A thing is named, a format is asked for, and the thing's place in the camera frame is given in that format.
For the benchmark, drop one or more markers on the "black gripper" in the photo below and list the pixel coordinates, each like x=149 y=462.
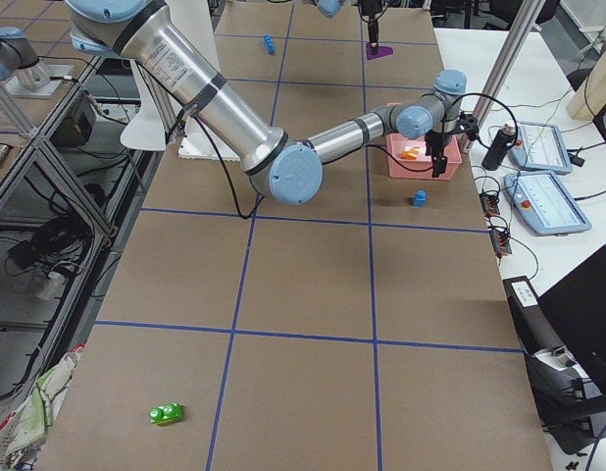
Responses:
x=373 y=26
x=436 y=139

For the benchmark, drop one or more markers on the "orange block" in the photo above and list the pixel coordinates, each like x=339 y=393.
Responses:
x=411 y=153

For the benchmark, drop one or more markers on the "purple block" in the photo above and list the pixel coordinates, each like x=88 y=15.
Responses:
x=379 y=52

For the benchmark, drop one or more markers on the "small blue block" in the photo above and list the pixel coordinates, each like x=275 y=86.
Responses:
x=420 y=198

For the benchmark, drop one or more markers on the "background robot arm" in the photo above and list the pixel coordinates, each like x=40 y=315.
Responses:
x=23 y=71

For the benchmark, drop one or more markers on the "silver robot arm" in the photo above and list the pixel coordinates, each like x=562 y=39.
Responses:
x=290 y=171
x=330 y=8

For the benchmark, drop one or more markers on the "pink plastic box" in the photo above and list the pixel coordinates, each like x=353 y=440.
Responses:
x=420 y=169

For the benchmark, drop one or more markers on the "black bottle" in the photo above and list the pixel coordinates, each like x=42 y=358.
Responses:
x=497 y=150

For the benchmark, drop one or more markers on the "upper orange connector board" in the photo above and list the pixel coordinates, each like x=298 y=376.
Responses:
x=489 y=203

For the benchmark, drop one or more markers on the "orange connector board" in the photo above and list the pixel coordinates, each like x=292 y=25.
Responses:
x=500 y=240
x=489 y=203

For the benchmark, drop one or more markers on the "long blue studded block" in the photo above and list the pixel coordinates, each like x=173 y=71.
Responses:
x=269 y=44

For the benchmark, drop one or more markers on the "upper teach pendant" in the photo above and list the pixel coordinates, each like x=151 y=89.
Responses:
x=540 y=147

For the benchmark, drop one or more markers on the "teach pendant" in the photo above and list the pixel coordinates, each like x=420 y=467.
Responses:
x=540 y=147
x=544 y=204

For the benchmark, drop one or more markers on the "lower orange connector board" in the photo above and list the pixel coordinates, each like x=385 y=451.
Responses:
x=500 y=240

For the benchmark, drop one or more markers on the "lower teach pendant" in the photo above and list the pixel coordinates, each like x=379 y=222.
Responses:
x=544 y=204

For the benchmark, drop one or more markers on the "black laptop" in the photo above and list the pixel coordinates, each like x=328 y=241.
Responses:
x=576 y=309

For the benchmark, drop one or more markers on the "black printer device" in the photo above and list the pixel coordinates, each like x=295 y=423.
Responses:
x=556 y=378

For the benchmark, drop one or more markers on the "green double block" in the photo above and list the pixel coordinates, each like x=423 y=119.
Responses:
x=165 y=414

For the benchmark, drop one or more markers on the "crumpled cloth bag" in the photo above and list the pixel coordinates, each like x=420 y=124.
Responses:
x=25 y=430

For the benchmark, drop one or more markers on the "aluminium frame post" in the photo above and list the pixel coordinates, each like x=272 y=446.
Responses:
x=526 y=18

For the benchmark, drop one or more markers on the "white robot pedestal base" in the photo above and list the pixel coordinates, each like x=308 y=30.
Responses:
x=158 y=110

